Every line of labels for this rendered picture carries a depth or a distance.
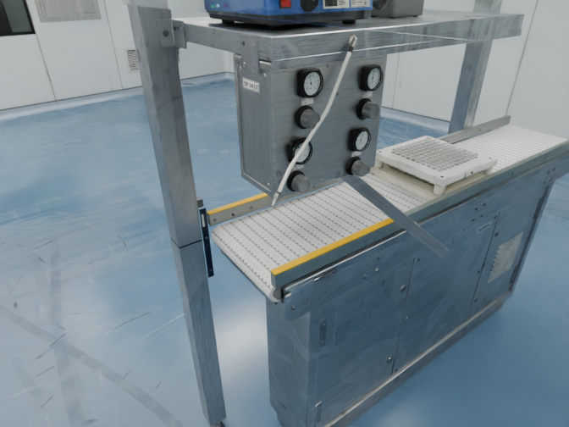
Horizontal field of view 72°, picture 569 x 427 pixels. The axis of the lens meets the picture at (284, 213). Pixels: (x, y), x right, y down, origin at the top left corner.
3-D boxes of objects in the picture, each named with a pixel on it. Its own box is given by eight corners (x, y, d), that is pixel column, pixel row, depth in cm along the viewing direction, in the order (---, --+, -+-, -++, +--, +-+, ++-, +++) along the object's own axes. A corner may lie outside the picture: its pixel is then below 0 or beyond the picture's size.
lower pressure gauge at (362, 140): (353, 154, 64) (356, 131, 62) (348, 152, 65) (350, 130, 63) (370, 149, 66) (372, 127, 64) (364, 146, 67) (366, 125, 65)
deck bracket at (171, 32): (170, 50, 68) (166, 21, 66) (160, 47, 71) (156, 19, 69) (187, 48, 69) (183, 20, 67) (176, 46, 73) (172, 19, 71)
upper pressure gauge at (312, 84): (302, 99, 53) (302, 71, 52) (296, 97, 54) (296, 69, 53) (323, 96, 55) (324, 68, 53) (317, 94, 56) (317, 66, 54)
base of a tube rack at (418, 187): (438, 205, 101) (439, 196, 100) (369, 173, 119) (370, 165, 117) (492, 181, 113) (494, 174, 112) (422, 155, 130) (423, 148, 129)
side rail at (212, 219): (211, 226, 93) (209, 214, 91) (207, 223, 94) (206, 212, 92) (509, 124, 158) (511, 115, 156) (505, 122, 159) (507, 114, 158)
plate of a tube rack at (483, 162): (442, 187, 98) (444, 180, 97) (371, 158, 116) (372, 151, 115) (496, 165, 110) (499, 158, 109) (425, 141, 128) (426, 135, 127)
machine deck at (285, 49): (271, 70, 50) (270, 36, 48) (164, 41, 77) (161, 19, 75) (521, 36, 81) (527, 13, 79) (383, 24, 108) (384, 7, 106)
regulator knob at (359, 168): (356, 181, 65) (357, 158, 63) (345, 176, 67) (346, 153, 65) (370, 177, 67) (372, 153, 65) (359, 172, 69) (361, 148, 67)
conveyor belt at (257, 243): (269, 306, 77) (268, 286, 75) (212, 246, 95) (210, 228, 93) (577, 154, 144) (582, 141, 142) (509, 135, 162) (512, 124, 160)
